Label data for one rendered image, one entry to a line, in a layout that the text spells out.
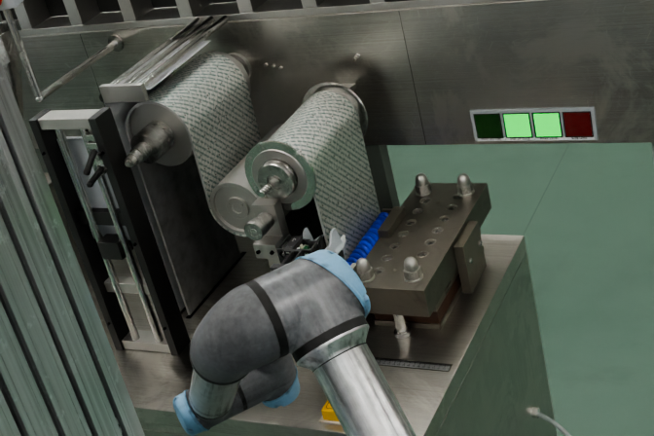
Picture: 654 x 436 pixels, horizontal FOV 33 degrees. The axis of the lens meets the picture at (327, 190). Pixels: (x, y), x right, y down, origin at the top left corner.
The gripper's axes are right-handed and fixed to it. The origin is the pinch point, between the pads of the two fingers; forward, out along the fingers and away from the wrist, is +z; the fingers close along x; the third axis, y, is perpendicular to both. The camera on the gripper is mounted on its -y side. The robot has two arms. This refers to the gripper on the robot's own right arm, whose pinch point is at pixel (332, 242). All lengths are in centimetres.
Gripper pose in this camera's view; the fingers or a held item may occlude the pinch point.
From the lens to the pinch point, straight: 210.8
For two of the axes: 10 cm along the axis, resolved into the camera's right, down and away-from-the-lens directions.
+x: -8.9, -0.1, 4.6
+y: -2.2, -8.7, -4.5
